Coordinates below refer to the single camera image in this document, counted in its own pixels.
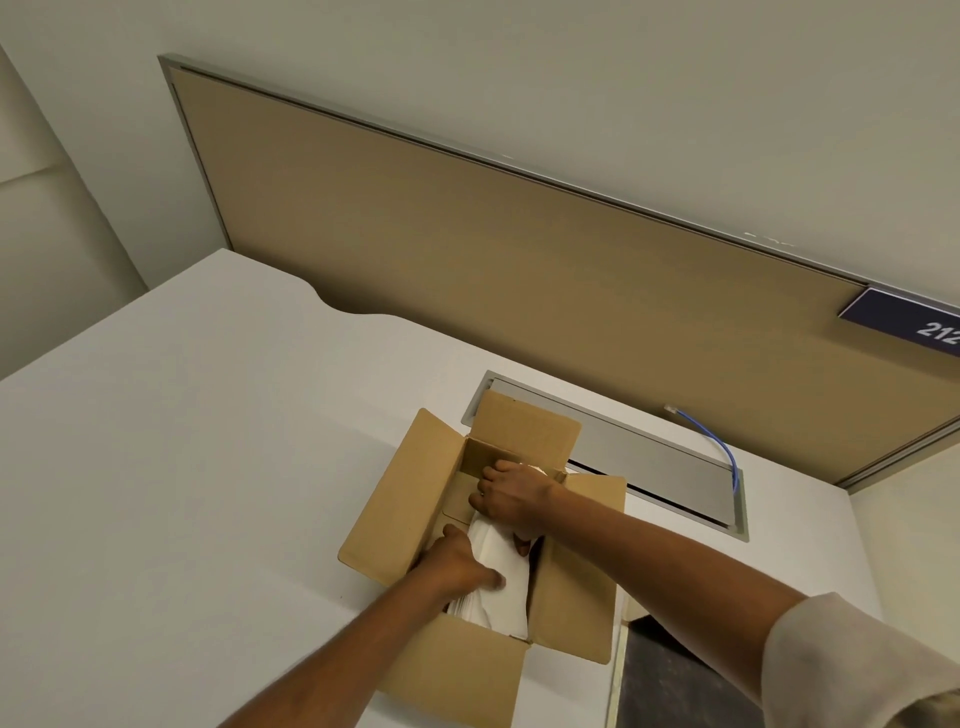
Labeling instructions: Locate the person's left hand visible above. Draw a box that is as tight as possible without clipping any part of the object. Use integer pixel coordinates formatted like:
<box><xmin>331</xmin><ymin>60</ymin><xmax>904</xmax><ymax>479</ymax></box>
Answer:
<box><xmin>408</xmin><ymin>522</ymin><xmax>507</xmax><ymax>602</ymax></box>

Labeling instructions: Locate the person's left forearm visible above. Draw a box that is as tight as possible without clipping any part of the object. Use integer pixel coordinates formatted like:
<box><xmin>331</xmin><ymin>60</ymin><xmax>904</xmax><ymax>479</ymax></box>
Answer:
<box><xmin>217</xmin><ymin>573</ymin><xmax>451</xmax><ymax>728</ymax></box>

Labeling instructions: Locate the beige shirt sleeve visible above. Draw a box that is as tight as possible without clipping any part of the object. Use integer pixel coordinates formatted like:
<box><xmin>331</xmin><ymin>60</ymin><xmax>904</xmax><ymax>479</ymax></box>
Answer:
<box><xmin>760</xmin><ymin>592</ymin><xmax>960</xmax><ymax>728</ymax></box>

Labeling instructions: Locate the brown cardboard box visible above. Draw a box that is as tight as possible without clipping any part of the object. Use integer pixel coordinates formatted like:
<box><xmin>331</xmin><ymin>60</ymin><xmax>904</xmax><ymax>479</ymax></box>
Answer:
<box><xmin>337</xmin><ymin>388</ymin><xmax>628</xmax><ymax>728</ymax></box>

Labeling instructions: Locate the dark blue sign plate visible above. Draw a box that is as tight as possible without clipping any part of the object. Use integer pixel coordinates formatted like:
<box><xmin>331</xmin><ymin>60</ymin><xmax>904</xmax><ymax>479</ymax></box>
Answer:
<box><xmin>838</xmin><ymin>287</ymin><xmax>960</xmax><ymax>358</ymax></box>

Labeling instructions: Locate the white plastic bag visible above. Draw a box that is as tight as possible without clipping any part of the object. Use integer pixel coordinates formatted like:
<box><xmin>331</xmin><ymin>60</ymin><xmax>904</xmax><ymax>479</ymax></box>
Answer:
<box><xmin>446</xmin><ymin>465</ymin><xmax>571</xmax><ymax>643</ymax></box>

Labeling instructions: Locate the tan partition panel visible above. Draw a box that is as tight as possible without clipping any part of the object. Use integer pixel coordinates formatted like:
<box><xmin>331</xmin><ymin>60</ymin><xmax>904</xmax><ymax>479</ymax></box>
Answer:
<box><xmin>157</xmin><ymin>54</ymin><xmax>960</xmax><ymax>492</ymax></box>

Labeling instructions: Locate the person's right hand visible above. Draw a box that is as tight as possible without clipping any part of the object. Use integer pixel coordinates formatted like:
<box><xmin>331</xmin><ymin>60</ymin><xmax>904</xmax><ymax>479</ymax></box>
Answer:
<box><xmin>468</xmin><ymin>459</ymin><xmax>563</xmax><ymax>560</ymax></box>

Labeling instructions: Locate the person's right forearm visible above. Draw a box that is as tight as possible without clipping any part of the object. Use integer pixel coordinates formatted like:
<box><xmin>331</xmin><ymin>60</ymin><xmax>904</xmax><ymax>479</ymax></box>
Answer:
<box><xmin>551</xmin><ymin>480</ymin><xmax>810</xmax><ymax>705</ymax></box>

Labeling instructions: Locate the grey cable tray lid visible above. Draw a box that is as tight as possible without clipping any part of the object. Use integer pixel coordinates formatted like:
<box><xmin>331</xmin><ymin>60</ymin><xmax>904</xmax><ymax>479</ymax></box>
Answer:
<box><xmin>461</xmin><ymin>369</ymin><xmax>750</xmax><ymax>543</ymax></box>

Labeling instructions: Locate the blue network cable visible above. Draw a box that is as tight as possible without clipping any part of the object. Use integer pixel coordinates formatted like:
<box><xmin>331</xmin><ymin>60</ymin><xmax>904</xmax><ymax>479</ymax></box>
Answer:
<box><xmin>663</xmin><ymin>403</ymin><xmax>742</xmax><ymax>496</ymax></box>

